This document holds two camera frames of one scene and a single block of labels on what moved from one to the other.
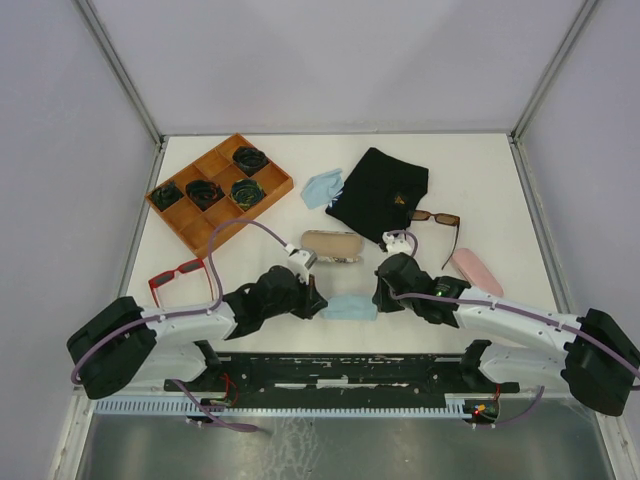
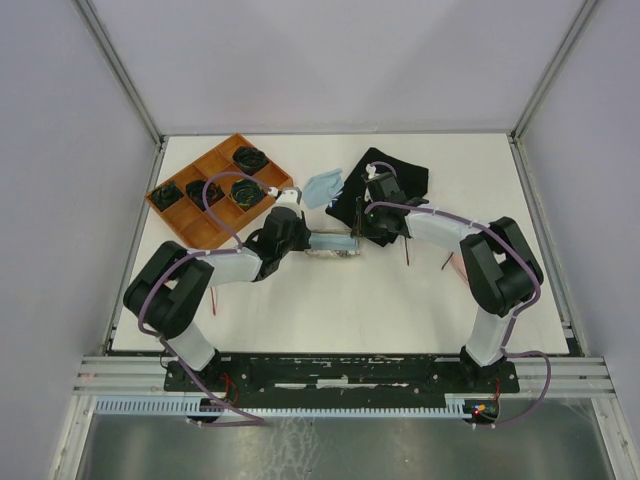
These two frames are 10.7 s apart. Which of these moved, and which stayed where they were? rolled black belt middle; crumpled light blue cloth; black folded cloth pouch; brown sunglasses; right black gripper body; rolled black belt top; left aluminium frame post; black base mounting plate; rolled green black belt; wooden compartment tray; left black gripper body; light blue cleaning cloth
Moved: left black gripper body; brown sunglasses; light blue cleaning cloth; right black gripper body
Stayed: rolled black belt middle; crumpled light blue cloth; black folded cloth pouch; rolled black belt top; rolled green black belt; black base mounting plate; left aluminium frame post; wooden compartment tray
